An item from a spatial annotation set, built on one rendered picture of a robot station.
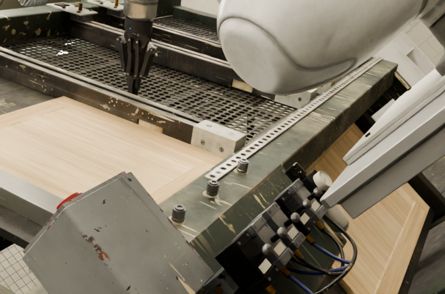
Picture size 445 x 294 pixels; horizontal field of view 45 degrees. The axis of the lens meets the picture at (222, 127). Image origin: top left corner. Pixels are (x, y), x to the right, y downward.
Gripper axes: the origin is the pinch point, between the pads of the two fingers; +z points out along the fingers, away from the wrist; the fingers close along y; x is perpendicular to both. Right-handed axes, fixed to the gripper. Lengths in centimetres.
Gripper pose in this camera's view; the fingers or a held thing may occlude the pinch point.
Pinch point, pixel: (133, 87)
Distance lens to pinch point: 154.8
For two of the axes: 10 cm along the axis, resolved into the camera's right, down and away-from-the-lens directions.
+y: -8.7, -3.1, 3.9
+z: -1.5, 9.1, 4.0
